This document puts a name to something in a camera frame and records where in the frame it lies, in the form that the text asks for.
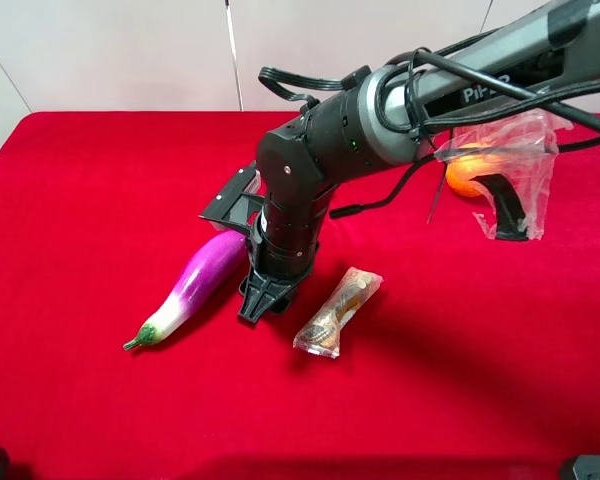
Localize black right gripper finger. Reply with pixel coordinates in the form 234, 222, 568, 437
270, 292, 296, 314

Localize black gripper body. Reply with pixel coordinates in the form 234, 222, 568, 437
246, 185, 337, 290

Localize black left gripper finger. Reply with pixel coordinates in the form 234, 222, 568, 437
238, 272, 293, 324

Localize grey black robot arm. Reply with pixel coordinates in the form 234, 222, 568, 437
240, 1, 600, 322

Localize grey object bottom right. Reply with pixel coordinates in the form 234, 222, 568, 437
559, 455, 600, 480

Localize purple white eggplant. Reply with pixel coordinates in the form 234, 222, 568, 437
123, 230, 246, 351

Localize clear snack packet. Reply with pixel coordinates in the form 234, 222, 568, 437
293, 267, 384, 359

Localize orange fruit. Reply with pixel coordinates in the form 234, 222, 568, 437
445, 143, 501, 198

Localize red tablecloth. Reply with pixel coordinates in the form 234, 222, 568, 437
0, 112, 600, 479

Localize clear plastic wrap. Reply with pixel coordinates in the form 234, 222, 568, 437
435, 109, 573, 240

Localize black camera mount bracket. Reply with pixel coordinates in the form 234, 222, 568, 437
199, 163, 264, 236

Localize black handle under plastic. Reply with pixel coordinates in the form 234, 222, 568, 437
473, 174, 529, 242

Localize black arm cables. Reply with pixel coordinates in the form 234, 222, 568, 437
257, 46, 600, 219

